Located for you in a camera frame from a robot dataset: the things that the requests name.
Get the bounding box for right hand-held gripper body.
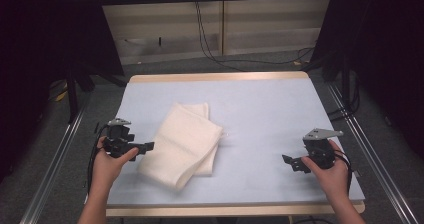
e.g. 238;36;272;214
302;127;344;170

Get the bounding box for black metal stand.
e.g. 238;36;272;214
301;48;355;102
64;68;128;124

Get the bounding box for white mesh laundry bag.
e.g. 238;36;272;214
137;101;224;191

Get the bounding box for metal floor rail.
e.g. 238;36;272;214
19;98;89;224
325;82;420;224

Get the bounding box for light blue table mat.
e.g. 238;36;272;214
107;77;366;208

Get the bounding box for black curtain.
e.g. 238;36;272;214
313;0;424;160
0;0;125;183

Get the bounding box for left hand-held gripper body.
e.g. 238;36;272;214
102;117;135;158

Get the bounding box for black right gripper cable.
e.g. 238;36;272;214
333;149;354;196

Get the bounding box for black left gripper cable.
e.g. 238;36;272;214
86;123;110;196

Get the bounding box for person's left hand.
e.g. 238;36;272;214
91;136;139;187

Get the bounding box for black floor cable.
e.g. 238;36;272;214
196;0;314;67
194;0;316;72

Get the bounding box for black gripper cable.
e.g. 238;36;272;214
333;149;354;196
86;123;110;196

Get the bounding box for person's right hand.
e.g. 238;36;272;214
300;139;351;202

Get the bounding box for yellow floor tape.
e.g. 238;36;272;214
53;89;70;102

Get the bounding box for black cable bundle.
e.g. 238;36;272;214
327;68;362;122

